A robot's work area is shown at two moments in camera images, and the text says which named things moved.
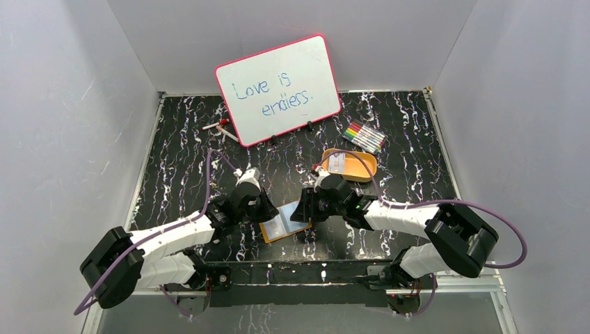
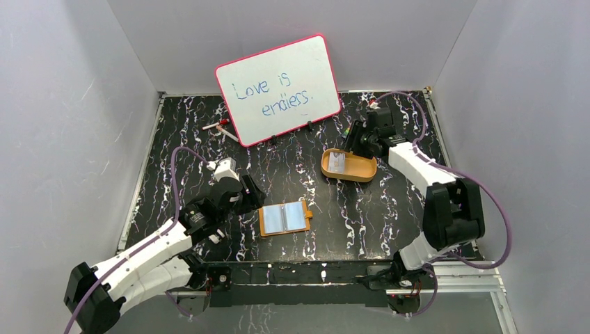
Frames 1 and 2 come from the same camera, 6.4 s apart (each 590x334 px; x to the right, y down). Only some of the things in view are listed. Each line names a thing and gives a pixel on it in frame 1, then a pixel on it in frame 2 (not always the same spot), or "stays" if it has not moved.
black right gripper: x=305 y=213 → x=355 y=131
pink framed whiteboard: x=275 y=90 stays
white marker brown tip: x=227 y=133 stays
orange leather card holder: x=282 y=225 stays
